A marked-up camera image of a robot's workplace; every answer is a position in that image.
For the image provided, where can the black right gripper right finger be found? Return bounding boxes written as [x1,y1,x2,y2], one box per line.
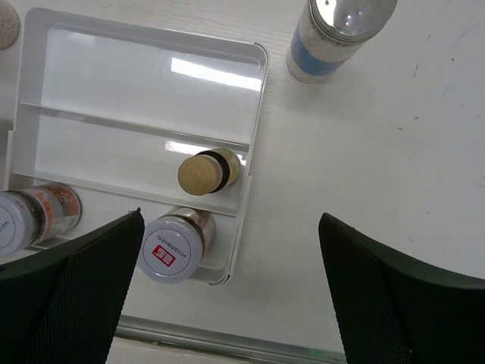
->
[318,213,484,363]

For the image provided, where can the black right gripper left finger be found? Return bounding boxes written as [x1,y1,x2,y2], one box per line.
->
[1,210,145,363]

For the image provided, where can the white-lid spice jar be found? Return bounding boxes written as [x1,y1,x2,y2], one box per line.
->
[138,206,216,284]
[1,184,82,256]

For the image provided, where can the yellow-label sauce bottle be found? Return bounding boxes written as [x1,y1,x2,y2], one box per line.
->
[177,148,241,196]

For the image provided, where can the blue-label salt shaker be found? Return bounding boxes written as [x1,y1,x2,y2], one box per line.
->
[0,0,20,50]
[286,0,397,84]

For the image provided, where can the white divided tray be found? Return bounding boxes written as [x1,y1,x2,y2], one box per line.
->
[2,8,270,285]

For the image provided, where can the aluminium table edge rail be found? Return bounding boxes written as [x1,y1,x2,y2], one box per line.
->
[117,325,346,363]

